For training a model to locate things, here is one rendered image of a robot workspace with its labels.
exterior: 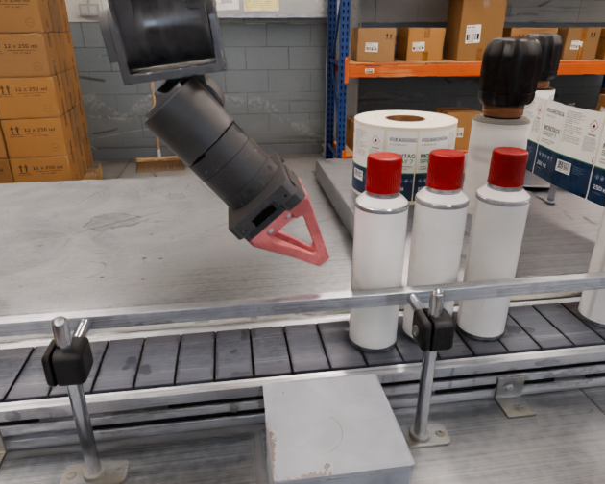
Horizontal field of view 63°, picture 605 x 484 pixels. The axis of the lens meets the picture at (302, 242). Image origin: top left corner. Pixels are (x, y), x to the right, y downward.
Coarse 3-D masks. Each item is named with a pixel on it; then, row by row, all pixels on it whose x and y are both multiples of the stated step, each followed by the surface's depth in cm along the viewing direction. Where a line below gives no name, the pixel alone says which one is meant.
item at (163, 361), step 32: (512, 320) 57; (544, 320) 57; (576, 320) 57; (0, 352) 52; (32, 352) 52; (96, 352) 52; (128, 352) 52; (160, 352) 52; (192, 352) 52; (224, 352) 52; (256, 352) 52; (288, 352) 53; (320, 352) 52; (352, 352) 52; (384, 352) 52; (416, 352) 52; (448, 352) 52; (480, 352) 52; (512, 352) 52; (0, 384) 47; (32, 384) 47; (96, 384) 47; (128, 384) 47; (160, 384) 47
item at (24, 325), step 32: (384, 288) 48; (416, 288) 48; (448, 288) 48; (480, 288) 48; (512, 288) 49; (544, 288) 49; (576, 288) 50; (0, 320) 42; (32, 320) 42; (96, 320) 43; (128, 320) 44; (160, 320) 44; (192, 320) 45
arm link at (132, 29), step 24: (120, 0) 34; (144, 0) 35; (168, 0) 35; (192, 0) 35; (120, 24) 35; (144, 24) 35; (168, 24) 36; (192, 24) 36; (144, 48) 36; (168, 48) 37; (192, 48) 37
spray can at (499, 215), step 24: (504, 168) 47; (480, 192) 49; (504, 192) 47; (480, 216) 49; (504, 216) 48; (480, 240) 50; (504, 240) 49; (480, 264) 50; (504, 264) 50; (480, 312) 52; (504, 312) 52; (480, 336) 53
